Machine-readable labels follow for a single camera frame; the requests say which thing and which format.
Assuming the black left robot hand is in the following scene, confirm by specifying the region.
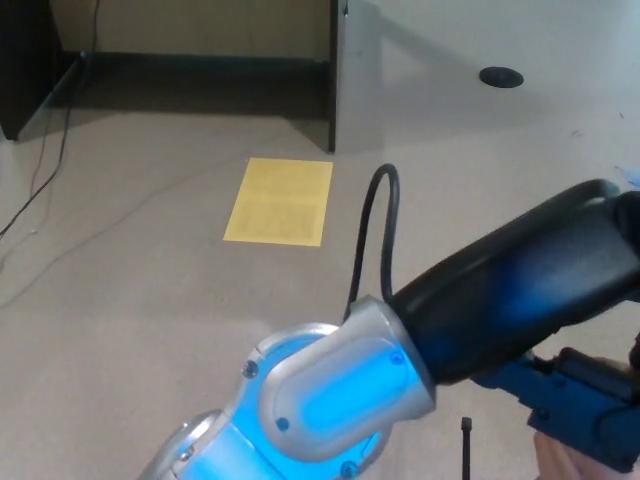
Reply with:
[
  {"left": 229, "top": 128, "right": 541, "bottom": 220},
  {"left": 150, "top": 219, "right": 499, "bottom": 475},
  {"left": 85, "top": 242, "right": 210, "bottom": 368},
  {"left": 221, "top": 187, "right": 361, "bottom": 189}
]
[{"left": 392, "top": 178, "right": 640, "bottom": 474}]

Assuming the person's bare hand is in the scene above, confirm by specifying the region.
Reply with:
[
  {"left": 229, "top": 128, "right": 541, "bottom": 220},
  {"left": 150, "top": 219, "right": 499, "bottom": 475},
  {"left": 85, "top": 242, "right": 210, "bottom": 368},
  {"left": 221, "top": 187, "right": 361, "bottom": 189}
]
[{"left": 532, "top": 429, "right": 621, "bottom": 480}]

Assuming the black tripod with phone holder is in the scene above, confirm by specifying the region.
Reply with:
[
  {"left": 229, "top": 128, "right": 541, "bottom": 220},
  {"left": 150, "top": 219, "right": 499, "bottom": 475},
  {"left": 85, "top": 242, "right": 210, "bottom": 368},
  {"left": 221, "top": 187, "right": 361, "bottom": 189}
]
[{"left": 461, "top": 416, "right": 474, "bottom": 480}]

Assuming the round black floor cover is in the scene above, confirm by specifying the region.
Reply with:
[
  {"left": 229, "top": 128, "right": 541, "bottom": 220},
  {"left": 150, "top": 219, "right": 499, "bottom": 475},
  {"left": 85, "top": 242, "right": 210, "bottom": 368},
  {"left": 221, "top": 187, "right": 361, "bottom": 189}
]
[{"left": 478, "top": 66, "right": 525, "bottom": 87}]

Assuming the yellow printed paper sheet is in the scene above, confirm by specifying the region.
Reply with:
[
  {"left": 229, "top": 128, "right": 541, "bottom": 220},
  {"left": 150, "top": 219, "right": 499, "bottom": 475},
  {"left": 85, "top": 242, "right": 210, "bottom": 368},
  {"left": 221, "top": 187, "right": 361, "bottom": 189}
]
[{"left": 223, "top": 157, "right": 334, "bottom": 247}]

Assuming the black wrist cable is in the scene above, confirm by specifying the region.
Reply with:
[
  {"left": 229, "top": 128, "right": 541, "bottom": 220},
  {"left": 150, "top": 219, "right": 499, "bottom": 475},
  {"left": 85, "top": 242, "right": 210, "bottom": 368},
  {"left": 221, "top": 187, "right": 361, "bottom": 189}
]
[{"left": 344, "top": 163, "right": 401, "bottom": 321}]

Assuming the thin grey floor cable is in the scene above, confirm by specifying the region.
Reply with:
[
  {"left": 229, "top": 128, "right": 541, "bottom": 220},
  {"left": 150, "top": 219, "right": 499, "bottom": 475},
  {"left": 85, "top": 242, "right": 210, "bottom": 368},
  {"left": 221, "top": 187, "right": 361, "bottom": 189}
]
[{"left": 0, "top": 162, "right": 246, "bottom": 307}]

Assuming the black floor cable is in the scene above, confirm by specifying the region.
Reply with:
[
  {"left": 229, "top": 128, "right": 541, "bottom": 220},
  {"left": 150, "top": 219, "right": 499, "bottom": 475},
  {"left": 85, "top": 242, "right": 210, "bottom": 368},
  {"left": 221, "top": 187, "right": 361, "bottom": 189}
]
[{"left": 0, "top": 0, "right": 101, "bottom": 237}]

